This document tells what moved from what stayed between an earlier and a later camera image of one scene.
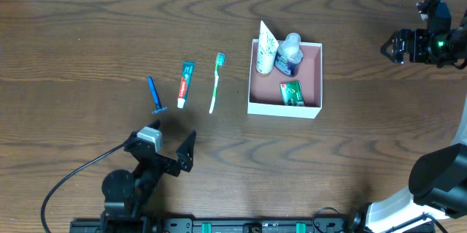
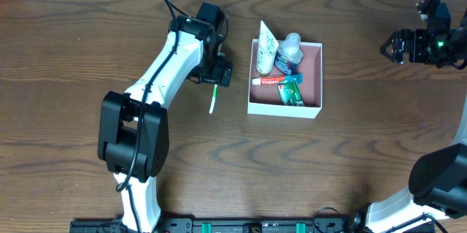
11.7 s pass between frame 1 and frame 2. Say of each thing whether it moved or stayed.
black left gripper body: moved
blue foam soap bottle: stayed
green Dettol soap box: stayed
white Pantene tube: stayed
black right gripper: stayed
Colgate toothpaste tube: moved
